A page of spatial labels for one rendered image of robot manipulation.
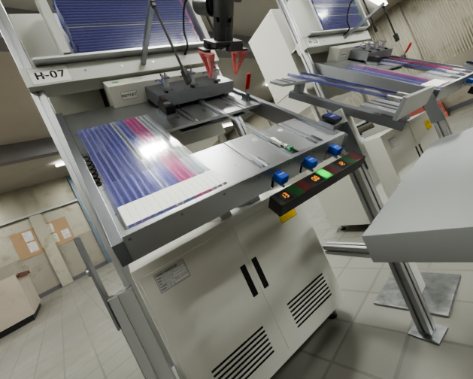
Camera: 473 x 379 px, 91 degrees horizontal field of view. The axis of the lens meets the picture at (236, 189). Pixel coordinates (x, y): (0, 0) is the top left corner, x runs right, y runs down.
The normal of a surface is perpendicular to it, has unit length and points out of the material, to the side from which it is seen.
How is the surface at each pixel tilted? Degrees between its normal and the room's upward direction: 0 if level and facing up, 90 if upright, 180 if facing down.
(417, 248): 90
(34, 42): 90
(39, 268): 90
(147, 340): 90
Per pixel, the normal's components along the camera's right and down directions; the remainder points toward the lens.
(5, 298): 0.59, -0.24
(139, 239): 0.61, 0.51
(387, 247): -0.69, 0.34
